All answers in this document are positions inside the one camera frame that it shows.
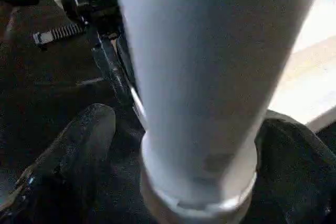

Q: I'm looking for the black plastic mat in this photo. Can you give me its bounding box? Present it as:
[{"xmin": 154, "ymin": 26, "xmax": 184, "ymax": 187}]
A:
[{"xmin": 0, "ymin": 0, "xmax": 336, "ymax": 224}]

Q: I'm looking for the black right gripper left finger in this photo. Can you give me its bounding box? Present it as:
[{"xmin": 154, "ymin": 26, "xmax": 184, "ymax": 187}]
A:
[{"xmin": 0, "ymin": 103, "xmax": 117, "ymax": 224}]

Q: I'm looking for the white plastic table leg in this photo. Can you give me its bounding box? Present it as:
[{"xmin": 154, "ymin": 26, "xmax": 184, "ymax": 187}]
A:
[{"xmin": 112, "ymin": 0, "xmax": 327, "ymax": 224}]

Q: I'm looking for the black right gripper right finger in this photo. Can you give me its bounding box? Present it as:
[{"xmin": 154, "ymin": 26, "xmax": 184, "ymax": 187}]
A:
[{"xmin": 245, "ymin": 118, "xmax": 336, "ymax": 224}]

